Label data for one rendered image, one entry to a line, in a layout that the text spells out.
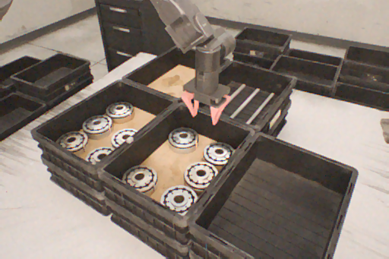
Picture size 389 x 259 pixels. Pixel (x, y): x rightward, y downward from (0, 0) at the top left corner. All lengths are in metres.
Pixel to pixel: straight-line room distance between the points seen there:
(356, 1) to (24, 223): 3.66
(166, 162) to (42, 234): 0.43
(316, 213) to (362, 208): 0.27
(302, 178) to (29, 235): 0.85
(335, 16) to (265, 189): 3.26
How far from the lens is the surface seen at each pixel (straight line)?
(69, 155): 0.97
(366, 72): 2.40
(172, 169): 1.00
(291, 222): 0.92
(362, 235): 1.13
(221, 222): 0.88
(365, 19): 4.04
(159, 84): 1.41
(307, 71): 2.30
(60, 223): 1.12
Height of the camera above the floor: 1.55
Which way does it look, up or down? 36 degrees down
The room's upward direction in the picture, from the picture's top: straight up
